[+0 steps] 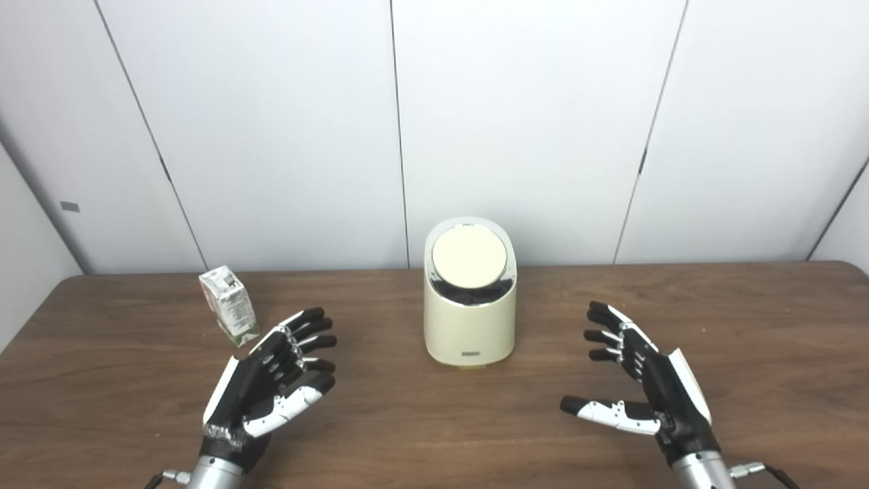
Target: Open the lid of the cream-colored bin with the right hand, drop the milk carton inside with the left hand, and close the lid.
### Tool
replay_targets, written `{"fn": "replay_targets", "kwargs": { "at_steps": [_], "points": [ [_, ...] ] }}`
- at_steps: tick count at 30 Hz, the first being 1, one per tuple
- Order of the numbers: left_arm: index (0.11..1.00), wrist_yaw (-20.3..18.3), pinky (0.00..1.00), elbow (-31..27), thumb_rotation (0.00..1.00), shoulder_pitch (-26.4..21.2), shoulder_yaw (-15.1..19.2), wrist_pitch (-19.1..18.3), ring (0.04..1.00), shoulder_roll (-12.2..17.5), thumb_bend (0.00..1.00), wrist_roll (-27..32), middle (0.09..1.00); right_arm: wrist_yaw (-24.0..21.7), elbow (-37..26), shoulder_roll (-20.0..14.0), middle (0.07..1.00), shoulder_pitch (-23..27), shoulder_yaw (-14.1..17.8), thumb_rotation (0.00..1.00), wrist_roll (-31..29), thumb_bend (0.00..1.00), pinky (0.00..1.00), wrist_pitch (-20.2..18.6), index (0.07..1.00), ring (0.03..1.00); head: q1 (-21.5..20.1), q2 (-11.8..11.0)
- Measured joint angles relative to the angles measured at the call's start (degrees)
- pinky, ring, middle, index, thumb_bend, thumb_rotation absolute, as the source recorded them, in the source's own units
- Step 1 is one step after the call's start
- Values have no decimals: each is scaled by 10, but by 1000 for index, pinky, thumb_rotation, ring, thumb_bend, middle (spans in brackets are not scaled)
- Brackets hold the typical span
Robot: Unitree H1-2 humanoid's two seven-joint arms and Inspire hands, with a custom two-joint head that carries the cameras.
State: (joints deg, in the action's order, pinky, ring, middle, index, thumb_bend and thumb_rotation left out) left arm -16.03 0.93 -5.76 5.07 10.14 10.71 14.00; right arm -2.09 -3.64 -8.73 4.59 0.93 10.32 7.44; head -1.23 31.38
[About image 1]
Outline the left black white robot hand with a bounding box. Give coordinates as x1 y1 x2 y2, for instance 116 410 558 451
199 307 338 474

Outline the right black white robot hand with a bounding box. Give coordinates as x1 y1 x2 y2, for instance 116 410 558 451
560 301 722 467

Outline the small white green milk carton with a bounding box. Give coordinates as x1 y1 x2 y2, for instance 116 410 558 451
198 266 260 348

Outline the cream round bin lid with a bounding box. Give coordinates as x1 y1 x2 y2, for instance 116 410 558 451
432 224 508 289

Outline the cream-colored bin body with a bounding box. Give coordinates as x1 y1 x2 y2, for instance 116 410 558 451
424 217 518 368

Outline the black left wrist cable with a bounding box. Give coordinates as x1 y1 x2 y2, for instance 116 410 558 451
144 470 191 489

